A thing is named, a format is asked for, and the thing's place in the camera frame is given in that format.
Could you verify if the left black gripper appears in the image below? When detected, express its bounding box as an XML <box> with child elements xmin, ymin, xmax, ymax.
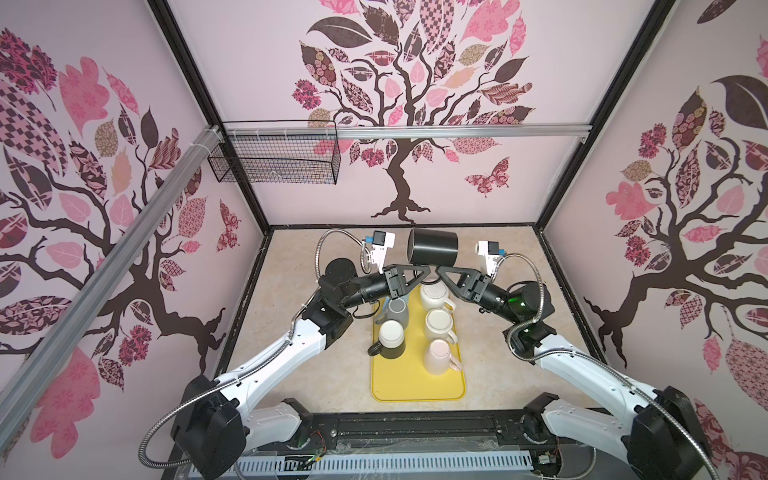
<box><xmin>341</xmin><ymin>263</ymin><xmax>430</xmax><ymax>309</ymax></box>

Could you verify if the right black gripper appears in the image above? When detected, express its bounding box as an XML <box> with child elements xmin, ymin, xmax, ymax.
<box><xmin>439</xmin><ymin>269</ymin><xmax>522</xmax><ymax>329</ymax></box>

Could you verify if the black mug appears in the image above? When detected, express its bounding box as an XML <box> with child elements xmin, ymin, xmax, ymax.
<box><xmin>406</xmin><ymin>228</ymin><xmax>459</xmax><ymax>267</ymax></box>

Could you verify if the pale pink mug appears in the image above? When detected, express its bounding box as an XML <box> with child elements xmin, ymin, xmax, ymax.
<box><xmin>423</xmin><ymin>339</ymin><xmax>463</xmax><ymax>376</ymax></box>

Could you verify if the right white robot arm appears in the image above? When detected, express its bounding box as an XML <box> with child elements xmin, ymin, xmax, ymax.
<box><xmin>436</xmin><ymin>266</ymin><xmax>719</xmax><ymax>479</ymax></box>

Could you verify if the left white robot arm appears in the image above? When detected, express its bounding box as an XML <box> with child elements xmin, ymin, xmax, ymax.
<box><xmin>171</xmin><ymin>258</ymin><xmax>431</xmax><ymax>479</ymax></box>

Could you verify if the white ribbed-bottom mug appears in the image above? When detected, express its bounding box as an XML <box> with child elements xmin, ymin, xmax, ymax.
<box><xmin>419</xmin><ymin>281</ymin><xmax>456</xmax><ymax>312</ymax></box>

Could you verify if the grey mug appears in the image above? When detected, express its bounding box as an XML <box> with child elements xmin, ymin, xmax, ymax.
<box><xmin>374</xmin><ymin>297</ymin><xmax>410</xmax><ymax>329</ymax></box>

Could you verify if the cream white mug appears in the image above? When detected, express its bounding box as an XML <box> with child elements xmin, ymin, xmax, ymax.
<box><xmin>425</xmin><ymin>308</ymin><xmax>458</xmax><ymax>344</ymax></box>

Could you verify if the dark green white-bottom mug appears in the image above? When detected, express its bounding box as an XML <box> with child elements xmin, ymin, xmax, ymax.
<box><xmin>367</xmin><ymin>320</ymin><xmax>406</xmax><ymax>360</ymax></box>

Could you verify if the yellow tray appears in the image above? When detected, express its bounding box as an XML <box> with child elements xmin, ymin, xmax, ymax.
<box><xmin>371</xmin><ymin>288</ymin><xmax>466</xmax><ymax>401</ymax></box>

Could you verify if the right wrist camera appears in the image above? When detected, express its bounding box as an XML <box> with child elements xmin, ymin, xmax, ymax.
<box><xmin>476</xmin><ymin>240</ymin><xmax>505</xmax><ymax>279</ymax></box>

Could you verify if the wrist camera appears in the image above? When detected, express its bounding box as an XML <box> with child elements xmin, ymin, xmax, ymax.
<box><xmin>476</xmin><ymin>240</ymin><xmax>505</xmax><ymax>279</ymax></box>
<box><xmin>365</xmin><ymin>230</ymin><xmax>396</xmax><ymax>273</ymax></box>

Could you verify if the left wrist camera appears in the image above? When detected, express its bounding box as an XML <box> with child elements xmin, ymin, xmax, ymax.
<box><xmin>365</xmin><ymin>230</ymin><xmax>396</xmax><ymax>273</ymax></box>

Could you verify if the black base frame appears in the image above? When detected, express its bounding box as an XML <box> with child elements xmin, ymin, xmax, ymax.
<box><xmin>160</xmin><ymin>407</ymin><xmax>682</xmax><ymax>480</ymax></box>

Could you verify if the back aluminium rail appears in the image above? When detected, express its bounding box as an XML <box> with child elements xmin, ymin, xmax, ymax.
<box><xmin>225</xmin><ymin>122</ymin><xmax>592</xmax><ymax>140</ymax></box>

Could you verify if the aluminium rail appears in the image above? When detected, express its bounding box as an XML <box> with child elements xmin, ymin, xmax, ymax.
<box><xmin>1</xmin><ymin>125</ymin><xmax>222</xmax><ymax>448</ymax></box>
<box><xmin>225</xmin><ymin>122</ymin><xmax>592</xmax><ymax>140</ymax></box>

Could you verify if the black wire basket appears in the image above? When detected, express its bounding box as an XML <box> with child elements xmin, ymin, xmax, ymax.
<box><xmin>208</xmin><ymin>120</ymin><xmax>341</xmax><ymax>185</ymax></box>

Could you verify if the white slotted cable duct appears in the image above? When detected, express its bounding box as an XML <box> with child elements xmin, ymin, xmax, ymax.
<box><xmin>223</xmin><ymin>451</ymin><xmax>533</xmax><ymax>479</ymax></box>

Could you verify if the left aluminium rail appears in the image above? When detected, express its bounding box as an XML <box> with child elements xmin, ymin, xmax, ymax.
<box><xmin>1</xmin><ymin>125</ymin><xmax>222</xmax><ymax>448</ymax></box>

